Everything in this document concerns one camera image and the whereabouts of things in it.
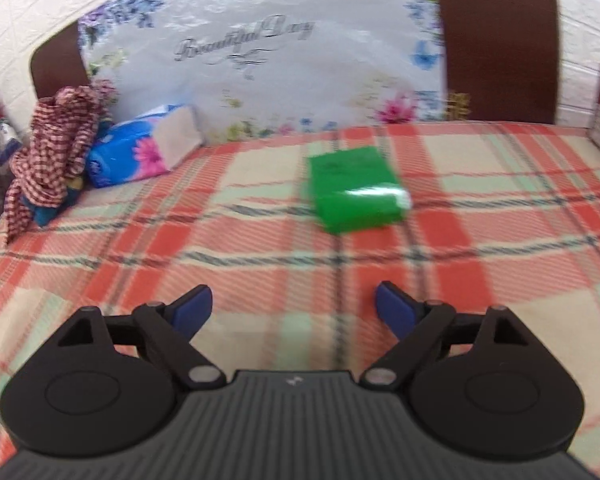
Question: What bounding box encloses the green cardboard box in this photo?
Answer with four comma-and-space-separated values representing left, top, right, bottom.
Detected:
308, 146, 413, 234

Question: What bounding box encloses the red checkered cloth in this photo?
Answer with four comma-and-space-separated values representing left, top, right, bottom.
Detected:
4, 79, 117, 243

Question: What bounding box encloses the red plaid bed sheet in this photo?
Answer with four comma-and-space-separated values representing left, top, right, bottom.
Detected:
0, 122, 600, 474

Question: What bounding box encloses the blue tissue pack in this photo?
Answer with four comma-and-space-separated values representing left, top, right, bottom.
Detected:
85, 105, 204, 188

